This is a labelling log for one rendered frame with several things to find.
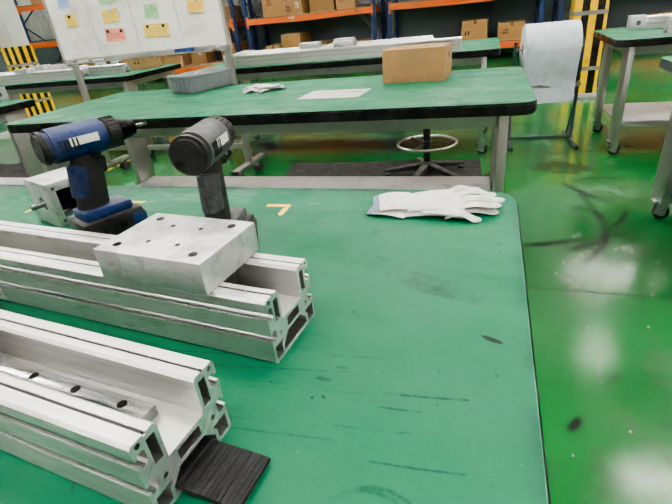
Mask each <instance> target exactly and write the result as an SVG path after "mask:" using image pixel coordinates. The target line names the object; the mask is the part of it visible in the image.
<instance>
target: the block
mask: <svg viewBox="0 0 672 504"><path fill-rule="evenodd" d="M23 181H24V183H25V185H26V188H27V190H28V192H29V195H30V197H31V199H32V201H33V205H30V208H31V210H32V211H34V210H36V211H37V213H38V215H39V217H40V220H42V221H45V222H47V223H50V224H53V225H55V226H58V227H61V228H63V227H66V226H68V225H70V219H71V218H74V217H75V216H74V213H73V209H75V208H77V201H76V199H74V198H72V195H71V190H70V185H69V181H68V176H67V171H66V167H63V168H59V169H56V170H53V171H49V172H46V173H43V174H40V175H36V176H33V177H30V178H26V179H23Z"/></svg>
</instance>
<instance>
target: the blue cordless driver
mask: <svg viewBox="0 0 672 504"><path fill-rule="evenodd" d="M144 125H147V122H146V121H144V122H140V123H136V124H135V123H134V121H133V120H132V119H120V118H114V117H113V116H110V115H108V116H104V117H99V118H97V119H96V118H91V119H86V120H82V121H77V122H73V123H68V124H64V125H59V126H55V127H50V128H46V129H42V130H41V131H40V133H39V132H33V133H32V136H31V137H30V141H31V145H32V148H33V150H34V152H35V154H36V156H37V158H38V159H39V160H40V162H41V163H43V164H46V165H47V166H49V165H52V164H53V162H54V163H55V164H60V163H64V162H67V161H70V165H68V166H67V167H66V171H67V176H68V181H69V185H70V190H71V195H72V198H74V199H76V201H77V208H75V209H73V213H74V216H75V217H74V218H71V219H70V225H71V228H72V230H79V231H87V232H95V233H103V234H111V235H119V234H121V233H122V232H124V231H126V230H128V229H129V228H131V227H133V226H135V225H136V224H138V223H140V222H142V221H144V220H145V219H147V218H148V216H147V213H146V210H145V209H144V208H143V207H142V206H141V205H139V204H137V203H134V202H132V201H131V199H130V198H127V197H125V196H122V195H119V194H115V195H112V196H109V193H108V188H107V183H106V178H105V173H104V171H107V170H108V169H107V163H106V158H105V155H101V154H100V152H104V151H107V150H108V149H111V148H115V147H119V146H122V144H123V141H124V140H126V139H128V138H129V137H131V136H133V135H134V134H136V132H137V128H136V127H140V126H144Z"/></svg>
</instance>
